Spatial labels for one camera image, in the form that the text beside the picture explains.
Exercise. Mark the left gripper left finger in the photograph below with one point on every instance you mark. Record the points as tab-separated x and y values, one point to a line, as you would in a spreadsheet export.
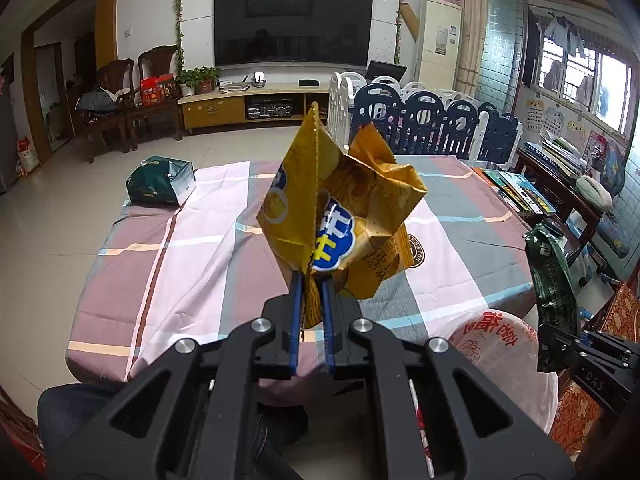
278	357

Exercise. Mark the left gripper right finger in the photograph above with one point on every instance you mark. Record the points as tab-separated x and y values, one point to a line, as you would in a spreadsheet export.
346	347

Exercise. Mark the yellow chip bag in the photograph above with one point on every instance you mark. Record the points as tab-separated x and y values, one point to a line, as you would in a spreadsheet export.
340	213

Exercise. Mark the narrow green snack packet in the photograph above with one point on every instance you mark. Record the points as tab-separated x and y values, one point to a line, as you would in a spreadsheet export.
558	319

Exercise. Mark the white plastic trash bag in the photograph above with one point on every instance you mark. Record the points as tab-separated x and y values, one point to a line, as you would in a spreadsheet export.
505	349

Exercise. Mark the red floral sofa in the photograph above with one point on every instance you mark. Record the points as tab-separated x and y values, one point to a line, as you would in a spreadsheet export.
575	423

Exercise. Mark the striped pink grey tablecloth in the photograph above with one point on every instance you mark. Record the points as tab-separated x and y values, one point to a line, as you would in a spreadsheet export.
202	269

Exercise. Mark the dark wooden side table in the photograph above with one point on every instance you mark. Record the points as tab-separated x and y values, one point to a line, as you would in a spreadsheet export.
565	199

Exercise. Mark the stack of books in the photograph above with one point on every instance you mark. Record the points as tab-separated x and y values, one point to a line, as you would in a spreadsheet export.
517	192

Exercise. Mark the teal gift box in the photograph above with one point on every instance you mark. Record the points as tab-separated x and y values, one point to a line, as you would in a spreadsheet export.
161	181

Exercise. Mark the blue white playpen fence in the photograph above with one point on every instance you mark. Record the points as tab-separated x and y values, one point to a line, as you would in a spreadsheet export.
416	121

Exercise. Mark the wooden TV cabinet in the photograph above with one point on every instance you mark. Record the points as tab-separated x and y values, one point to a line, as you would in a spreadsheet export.
248	105

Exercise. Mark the potted green plant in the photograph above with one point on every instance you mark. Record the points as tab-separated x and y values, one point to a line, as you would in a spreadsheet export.
200	79

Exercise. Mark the red gift box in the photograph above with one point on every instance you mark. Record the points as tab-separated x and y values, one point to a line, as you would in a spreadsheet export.
157	90

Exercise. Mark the dark wooden armchair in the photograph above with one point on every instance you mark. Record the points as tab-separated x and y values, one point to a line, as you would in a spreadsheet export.
114	103

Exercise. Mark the white air conditioner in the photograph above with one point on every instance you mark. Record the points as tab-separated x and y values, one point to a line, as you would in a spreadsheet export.
437	47

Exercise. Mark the black flat television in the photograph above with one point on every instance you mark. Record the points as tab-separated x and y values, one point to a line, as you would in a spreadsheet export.
296	31

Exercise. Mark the beige window curtain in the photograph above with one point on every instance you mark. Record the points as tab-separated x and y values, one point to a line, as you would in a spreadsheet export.
472	40

